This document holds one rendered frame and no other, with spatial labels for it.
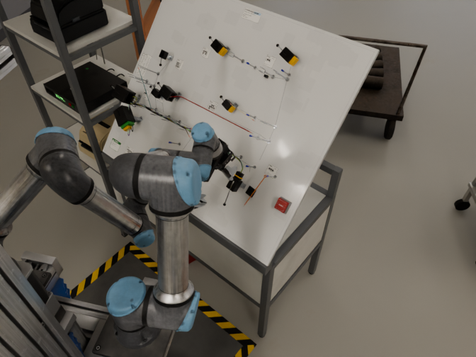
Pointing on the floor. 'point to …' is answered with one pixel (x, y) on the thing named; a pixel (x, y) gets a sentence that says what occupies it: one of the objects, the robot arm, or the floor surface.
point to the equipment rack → (21, 24)
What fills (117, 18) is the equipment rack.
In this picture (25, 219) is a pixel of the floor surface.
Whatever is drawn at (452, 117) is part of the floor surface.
